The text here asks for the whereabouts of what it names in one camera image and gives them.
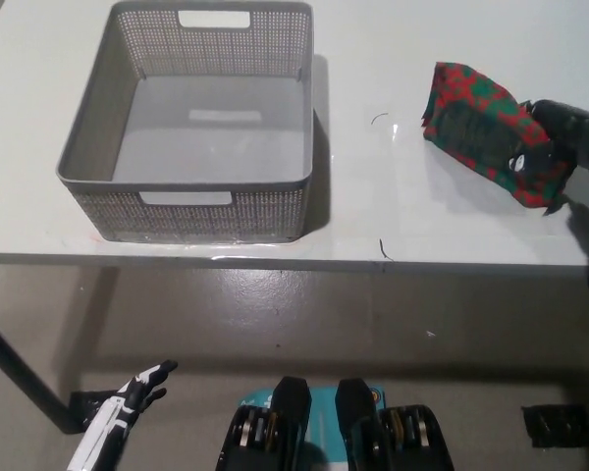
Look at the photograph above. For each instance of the robot right black hand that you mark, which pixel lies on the robot right black hand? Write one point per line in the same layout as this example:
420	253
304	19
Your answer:
574	137

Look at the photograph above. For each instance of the robot left white black hand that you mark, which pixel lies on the robot left white black hand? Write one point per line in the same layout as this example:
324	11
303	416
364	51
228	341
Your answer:
123	412

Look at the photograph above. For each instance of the red green coffee bean bag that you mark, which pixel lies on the red green coffee bean bag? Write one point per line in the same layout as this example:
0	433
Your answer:
471	132

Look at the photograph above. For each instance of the black floor tape patch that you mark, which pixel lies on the black floor tape patch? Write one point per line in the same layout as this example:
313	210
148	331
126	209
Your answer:
88	404
554	424

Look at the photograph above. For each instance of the black table leg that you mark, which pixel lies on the black table leg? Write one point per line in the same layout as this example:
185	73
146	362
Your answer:
24	373

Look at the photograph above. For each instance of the robot left black body block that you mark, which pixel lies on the robot left black body block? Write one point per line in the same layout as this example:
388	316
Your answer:
289	407

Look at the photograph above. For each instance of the robot black body block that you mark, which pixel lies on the robot black body block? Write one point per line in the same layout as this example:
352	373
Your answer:
360	417
289	407

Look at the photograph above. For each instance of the robot right black body block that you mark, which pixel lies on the robot right black body block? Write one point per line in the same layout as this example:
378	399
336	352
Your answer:
360	417

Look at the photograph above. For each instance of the grey perforated plastic basket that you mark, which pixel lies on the grey perforated plastic basket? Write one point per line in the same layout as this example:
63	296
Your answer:
206	122

